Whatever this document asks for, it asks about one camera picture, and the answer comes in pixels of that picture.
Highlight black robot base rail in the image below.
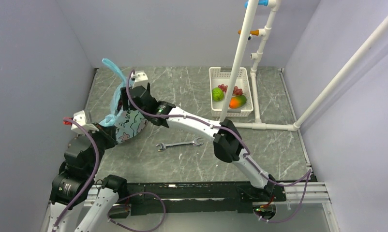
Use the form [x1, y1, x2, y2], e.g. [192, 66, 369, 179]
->
[110, 181, 286, 218]

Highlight silver open-end wrench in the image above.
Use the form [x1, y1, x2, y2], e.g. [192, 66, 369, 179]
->
[156, 137, 203, 152]

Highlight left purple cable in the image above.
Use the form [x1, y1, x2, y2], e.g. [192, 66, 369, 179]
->
[51, 118, 166, 232]

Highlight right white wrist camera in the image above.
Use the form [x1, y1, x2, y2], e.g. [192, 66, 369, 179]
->
[132, 71, 149, 85]

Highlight white perforated plastic basket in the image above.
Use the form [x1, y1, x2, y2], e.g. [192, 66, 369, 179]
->
[209, 66, 254, 117]

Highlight orange green fake mango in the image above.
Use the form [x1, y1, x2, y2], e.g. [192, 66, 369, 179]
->
[229, 95, 247, 109]

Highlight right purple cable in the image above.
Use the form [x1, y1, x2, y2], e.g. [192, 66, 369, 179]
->
[126, 69, 313, 224]

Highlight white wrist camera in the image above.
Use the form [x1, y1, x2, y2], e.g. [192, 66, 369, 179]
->
[63, 110, 99, 134]
[132, 71, 149, 85]

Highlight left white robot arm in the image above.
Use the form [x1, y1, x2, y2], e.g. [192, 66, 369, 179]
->
[47, 124, 129, 232]

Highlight green fake fruit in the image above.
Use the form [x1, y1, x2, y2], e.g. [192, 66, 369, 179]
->
[211, 87, 224, 102]

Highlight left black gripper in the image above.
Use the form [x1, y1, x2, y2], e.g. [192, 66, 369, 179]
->
[82, 121, 119, 174]

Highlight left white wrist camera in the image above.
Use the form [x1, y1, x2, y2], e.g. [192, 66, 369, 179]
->
[63, 110, 99, 134]

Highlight red fake grapes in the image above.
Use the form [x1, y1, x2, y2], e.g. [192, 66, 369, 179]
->
[218, 84, 244, 96]

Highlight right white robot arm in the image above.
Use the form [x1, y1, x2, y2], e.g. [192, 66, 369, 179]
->
[120, 86, 276, 201]

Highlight purple cable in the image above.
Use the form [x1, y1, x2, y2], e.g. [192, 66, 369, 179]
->
[51, 118, 166, 232]
[126, 69, 313, 224]

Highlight light blue cartoon plastic bag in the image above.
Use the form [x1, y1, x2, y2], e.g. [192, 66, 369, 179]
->
[99, 58, 148, 144]

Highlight white PVC pipe frame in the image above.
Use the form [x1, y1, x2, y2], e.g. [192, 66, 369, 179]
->
[219, 0, 388, 132]

